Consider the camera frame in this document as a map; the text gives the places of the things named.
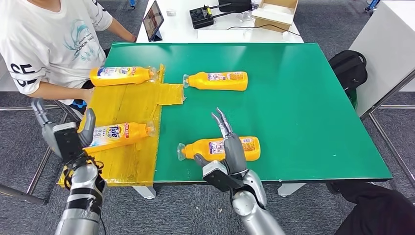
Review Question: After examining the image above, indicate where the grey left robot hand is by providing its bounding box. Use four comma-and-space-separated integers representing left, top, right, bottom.
31, 98, 96, 158

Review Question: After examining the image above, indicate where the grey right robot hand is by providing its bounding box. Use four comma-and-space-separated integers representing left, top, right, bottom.
194, 107, 249, 176

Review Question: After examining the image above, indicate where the orange detergent bottle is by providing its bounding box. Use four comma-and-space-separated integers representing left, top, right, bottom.
90, 66, 158, 87
182, 71, 249, 92
85, 122, 156, 154
177, 136, 261, 162

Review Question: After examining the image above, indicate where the white table foot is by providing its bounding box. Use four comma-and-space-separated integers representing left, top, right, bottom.
277, 183, 306, 197
133, 185, 156, 199

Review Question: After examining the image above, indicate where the person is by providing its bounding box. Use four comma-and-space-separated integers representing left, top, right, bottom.
325, 181, 415, 235
0, 0, 137, 111

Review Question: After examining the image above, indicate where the yellow taped cardboard board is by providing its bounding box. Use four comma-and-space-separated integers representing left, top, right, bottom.
58, 64, 185, 188

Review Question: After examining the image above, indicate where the white table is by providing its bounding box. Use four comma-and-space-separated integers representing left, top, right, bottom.
135, 0, 304, 44

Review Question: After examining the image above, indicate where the clear plastic wrapper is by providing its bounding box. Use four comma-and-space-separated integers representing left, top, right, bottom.
237, 10, 256, 22

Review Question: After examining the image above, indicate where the black backpack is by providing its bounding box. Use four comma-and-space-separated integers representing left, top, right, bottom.
328, 49, 369, 97

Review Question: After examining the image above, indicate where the open cardboard box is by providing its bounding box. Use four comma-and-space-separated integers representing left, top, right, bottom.
251, 0, 299, 32

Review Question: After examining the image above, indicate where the black controller with antennas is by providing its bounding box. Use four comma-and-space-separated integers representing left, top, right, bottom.
189, 2, 231, 29

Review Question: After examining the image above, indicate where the black bag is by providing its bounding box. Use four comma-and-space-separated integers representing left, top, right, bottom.
218, 0, 253, 13

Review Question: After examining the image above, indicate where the black tablet on stand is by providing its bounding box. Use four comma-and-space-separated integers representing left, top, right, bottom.
142, 0, 164, 42

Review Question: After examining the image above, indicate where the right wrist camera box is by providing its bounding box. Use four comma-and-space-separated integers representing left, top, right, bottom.
202, 160, 244, 192

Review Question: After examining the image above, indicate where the grey metal frame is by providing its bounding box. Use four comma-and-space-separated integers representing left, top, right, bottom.
359, 69, 415, 189
0, 103, 82, 206

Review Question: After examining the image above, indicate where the black cable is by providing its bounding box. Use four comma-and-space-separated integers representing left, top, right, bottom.
226, 23, 301, 36

